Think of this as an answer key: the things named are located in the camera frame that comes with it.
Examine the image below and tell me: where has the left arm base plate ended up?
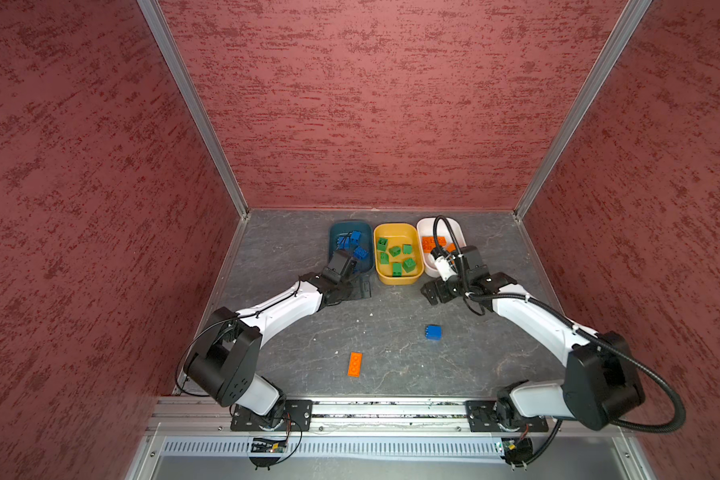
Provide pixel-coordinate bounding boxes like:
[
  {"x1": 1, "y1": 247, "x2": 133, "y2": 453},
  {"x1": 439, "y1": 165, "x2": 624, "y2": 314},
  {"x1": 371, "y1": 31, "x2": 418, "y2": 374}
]
[{"x1": 230, "y1": 399, "x2": 314, "y2": 432}]

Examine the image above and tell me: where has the teal plastic bin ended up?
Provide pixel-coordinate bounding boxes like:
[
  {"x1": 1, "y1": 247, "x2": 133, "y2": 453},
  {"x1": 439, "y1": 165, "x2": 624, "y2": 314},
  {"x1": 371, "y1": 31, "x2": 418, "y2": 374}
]
[{"x1": 328, "y1": 220, "x2": 374, "y2": 274}]

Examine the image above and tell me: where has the aluminium front rail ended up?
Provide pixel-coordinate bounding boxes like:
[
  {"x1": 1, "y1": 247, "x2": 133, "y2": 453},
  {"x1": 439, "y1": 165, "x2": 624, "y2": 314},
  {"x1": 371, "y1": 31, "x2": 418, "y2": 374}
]
[{"x1": 146, "y1": 395, "x2": 634, "y2": 438}]

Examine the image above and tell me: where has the yellow plastic bin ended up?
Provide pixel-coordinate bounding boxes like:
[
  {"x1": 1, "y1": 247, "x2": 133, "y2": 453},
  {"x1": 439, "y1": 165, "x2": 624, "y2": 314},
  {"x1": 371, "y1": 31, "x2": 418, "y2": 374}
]
[{"x1": 373, "y1": 223, "x2": 424, "y2": 286}]

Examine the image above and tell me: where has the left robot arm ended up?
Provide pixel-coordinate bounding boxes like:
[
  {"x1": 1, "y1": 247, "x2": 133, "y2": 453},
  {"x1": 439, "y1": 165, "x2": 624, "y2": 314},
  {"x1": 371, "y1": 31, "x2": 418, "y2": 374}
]
[{"x1": 181, "y1": 250, "x2": 357, "y2": 429}]

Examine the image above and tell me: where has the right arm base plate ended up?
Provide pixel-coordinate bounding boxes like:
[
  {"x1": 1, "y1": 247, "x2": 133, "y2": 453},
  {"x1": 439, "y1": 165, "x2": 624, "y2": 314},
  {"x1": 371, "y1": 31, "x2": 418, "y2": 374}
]
[{"x1": 464, "y1": 400, "x2": 549, "y2": 434}]

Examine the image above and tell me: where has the blue lego top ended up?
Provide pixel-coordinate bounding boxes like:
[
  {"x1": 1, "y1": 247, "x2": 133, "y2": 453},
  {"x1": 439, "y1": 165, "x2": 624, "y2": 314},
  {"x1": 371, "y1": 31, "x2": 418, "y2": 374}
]
[
  {"x1": 347, "y1": 231, "x2": 361, "y2": 247},
  {"x1": 336, "y1": 236, "x2": 351, "y2": 250}
]

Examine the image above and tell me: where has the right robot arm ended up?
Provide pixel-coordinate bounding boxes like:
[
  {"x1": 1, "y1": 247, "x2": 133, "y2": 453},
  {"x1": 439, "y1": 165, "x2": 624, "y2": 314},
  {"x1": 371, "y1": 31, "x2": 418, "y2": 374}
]
[{"x1": 422, "y1": 246, "x2": 645, "y2": 431}]

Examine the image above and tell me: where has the black corrugated cable right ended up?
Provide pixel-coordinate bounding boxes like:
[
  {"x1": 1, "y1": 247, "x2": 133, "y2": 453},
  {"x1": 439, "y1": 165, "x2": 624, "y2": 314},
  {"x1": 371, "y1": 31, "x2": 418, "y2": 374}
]
[{"x1": 431, "y1": 214, "x2": 688, "y2": 466}]

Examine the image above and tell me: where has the large blue lego bottom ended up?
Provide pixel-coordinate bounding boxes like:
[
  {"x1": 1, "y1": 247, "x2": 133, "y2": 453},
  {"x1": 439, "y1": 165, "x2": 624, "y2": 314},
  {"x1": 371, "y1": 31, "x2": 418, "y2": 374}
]
[{"x1": 352, "y1": 246, "x2": 369, "y2": 261}]

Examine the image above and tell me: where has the orange lego bottom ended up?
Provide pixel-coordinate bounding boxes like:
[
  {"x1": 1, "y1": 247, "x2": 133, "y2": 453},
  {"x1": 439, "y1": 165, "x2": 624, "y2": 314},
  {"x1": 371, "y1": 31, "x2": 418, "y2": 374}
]
[{"x1": 347, "y1": 352, "x2": 363, "y2": 378}]

